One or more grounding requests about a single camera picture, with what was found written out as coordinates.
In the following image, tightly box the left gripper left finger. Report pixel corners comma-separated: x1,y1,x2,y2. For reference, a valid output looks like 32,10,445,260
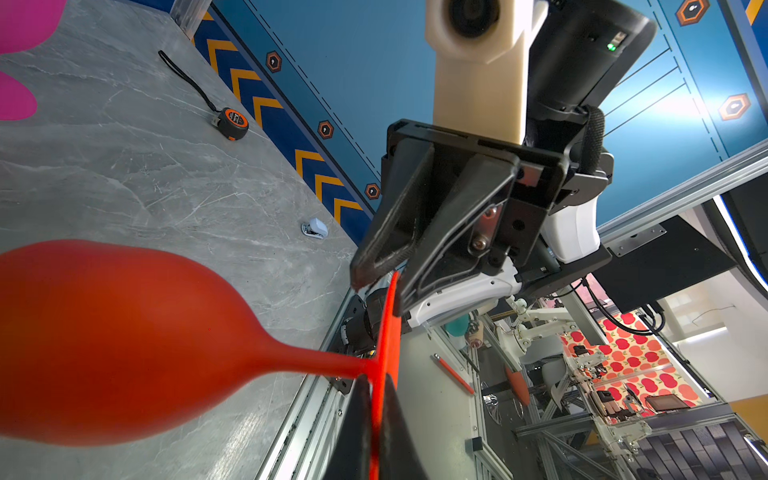
323,375,372,480

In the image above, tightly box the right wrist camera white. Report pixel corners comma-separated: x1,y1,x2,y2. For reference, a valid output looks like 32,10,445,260
425,1,549,145

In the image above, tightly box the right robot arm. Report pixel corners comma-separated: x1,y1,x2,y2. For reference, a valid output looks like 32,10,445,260
350,1,657,326

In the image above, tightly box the aluminium front rail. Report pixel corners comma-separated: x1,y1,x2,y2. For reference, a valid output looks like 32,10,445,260
255,287,386,479

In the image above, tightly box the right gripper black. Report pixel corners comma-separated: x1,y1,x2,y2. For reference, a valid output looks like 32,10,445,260
350,118,614,316

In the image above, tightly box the red wine glass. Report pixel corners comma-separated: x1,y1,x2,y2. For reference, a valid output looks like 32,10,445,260
1,240,401,479

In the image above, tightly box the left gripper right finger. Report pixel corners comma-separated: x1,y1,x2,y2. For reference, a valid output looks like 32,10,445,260
379,375,428,480

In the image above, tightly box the orange black tape measure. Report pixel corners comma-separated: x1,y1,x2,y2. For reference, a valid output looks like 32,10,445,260
158,50,250,141

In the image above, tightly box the blue white stapler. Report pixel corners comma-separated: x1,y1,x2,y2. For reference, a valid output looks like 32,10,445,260
301,218,329,240

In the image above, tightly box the pink wine glass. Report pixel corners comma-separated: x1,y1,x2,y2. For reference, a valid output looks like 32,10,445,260
0,0,68,122

